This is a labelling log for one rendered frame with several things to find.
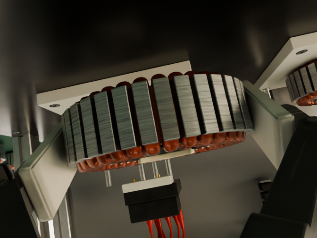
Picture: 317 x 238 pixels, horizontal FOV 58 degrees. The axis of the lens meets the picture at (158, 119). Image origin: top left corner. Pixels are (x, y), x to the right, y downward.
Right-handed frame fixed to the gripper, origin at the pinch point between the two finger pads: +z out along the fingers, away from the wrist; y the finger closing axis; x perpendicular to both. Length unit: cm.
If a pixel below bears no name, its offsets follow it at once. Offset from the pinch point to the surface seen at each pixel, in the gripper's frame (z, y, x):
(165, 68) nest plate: 10.2, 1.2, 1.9
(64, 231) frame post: 24.6, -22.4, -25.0
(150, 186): 13.2, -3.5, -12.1
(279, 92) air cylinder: 26.7, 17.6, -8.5
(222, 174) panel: 32.3, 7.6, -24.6
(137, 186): 13.3, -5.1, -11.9
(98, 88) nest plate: 9.9, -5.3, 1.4
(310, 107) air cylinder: 25.0, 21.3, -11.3
